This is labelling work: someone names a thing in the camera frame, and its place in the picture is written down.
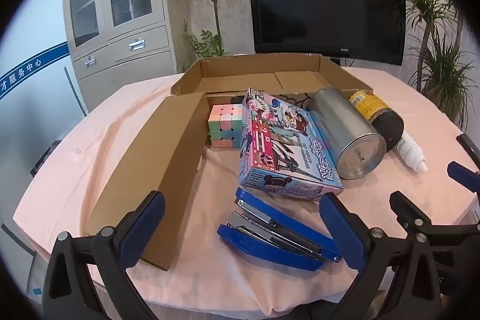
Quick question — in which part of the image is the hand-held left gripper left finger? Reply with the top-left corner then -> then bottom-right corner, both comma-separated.
40,190 -> 166,320

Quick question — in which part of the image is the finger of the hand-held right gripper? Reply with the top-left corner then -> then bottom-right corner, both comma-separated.
447,161 -> 480,219
389,190 -> 480,245

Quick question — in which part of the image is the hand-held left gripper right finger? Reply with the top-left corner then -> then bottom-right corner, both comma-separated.
319,192 -> 444,320

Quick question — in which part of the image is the brown cardboard box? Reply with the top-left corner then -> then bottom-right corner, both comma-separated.
84,53 -> 375,272

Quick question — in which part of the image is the blue stapler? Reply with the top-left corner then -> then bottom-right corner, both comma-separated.
217,187 -> 343,272

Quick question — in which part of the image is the colourful cartoon game box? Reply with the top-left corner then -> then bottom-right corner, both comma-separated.
239,88 -> 344,201

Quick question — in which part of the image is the silver metal tin can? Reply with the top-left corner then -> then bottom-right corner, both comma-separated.
307,87 -> 387,181

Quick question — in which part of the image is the yellow label bottle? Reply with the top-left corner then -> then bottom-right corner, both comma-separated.
349,89 -> 406,153

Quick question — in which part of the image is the black chair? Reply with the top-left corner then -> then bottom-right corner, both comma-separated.
31,139 -> 64,176
455,133 -> 480,160

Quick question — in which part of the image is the spiky green potted plant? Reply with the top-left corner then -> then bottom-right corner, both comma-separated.
397,0 -> 474,131

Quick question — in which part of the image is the pastel puzzle cube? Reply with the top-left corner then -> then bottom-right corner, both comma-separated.
207,103 -> 244,149

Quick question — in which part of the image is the grey metal cabinet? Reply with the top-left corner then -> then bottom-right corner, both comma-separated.
62,0 -> 178,114

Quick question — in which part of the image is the black flat television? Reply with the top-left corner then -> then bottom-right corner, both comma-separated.
244,0 -> 407,66

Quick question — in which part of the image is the blue wall banner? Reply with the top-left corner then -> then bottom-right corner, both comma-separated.
0,40 -> 71,101

